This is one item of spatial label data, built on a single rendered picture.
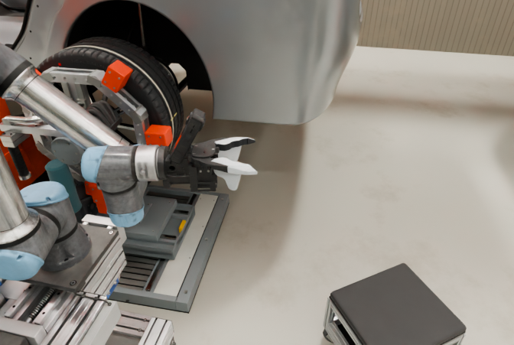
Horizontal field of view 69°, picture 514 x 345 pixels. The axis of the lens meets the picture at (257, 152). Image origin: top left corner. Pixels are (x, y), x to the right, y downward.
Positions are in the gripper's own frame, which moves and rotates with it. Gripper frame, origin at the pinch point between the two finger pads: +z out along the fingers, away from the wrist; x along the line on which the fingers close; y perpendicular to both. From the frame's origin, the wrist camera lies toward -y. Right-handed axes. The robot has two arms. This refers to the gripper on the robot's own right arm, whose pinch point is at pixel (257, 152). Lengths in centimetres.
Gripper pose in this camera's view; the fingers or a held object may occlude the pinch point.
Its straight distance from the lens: 77.7
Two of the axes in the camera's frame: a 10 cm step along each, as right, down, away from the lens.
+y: 0.0, 9.0, 4.3
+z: 10.0, -0.2, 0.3
